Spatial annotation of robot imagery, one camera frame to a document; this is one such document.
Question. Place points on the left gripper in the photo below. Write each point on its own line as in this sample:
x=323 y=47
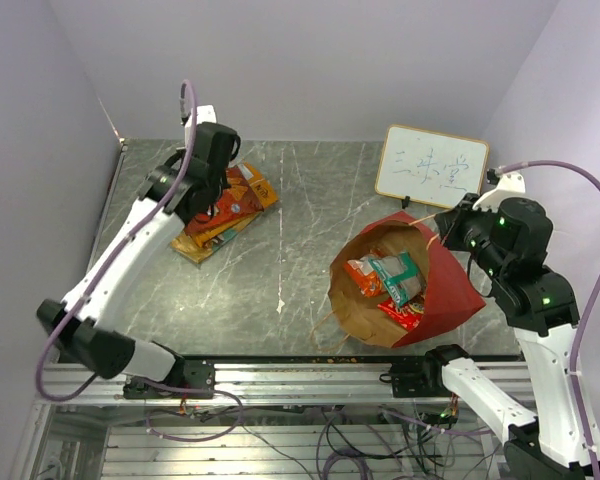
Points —
x=224 y=180

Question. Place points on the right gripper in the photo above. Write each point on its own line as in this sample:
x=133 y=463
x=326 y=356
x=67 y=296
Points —
x=451 y=220

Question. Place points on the red chips bag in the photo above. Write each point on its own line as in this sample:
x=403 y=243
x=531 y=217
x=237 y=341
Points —
x=238 y=201

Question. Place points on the orange chips bag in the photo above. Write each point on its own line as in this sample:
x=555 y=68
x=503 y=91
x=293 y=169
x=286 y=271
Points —
x=264 y=190

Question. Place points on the red paper bag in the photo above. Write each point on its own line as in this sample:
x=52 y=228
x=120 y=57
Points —
x=449 y=297

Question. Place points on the kraft kettle chips bag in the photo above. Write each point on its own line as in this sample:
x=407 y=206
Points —
x=200 y=247

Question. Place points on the teal Fox's candy bag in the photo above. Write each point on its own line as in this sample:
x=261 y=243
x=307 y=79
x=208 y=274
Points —
x=401 y=277

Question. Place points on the orange snack packet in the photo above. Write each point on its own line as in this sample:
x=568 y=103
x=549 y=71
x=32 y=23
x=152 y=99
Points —
x=364 y=276

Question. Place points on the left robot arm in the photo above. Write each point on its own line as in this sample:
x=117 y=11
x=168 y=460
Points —
x=83 y=325

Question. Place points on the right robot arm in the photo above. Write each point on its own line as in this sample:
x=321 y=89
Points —
x=507 y=235

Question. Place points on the small whiteboard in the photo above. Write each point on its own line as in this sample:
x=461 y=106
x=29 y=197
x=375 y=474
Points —
x=430 y=168

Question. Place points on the red snack packet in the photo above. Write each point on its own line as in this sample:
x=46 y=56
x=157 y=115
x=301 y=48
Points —
x=408 y=316

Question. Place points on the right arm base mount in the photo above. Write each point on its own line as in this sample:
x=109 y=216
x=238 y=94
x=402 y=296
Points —
x=408 y=380

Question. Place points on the aluminium frame rail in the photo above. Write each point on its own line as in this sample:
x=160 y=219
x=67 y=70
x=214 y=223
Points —
x=269 y=418

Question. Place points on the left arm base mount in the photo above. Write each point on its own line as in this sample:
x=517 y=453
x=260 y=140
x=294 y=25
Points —
x=189 y=379

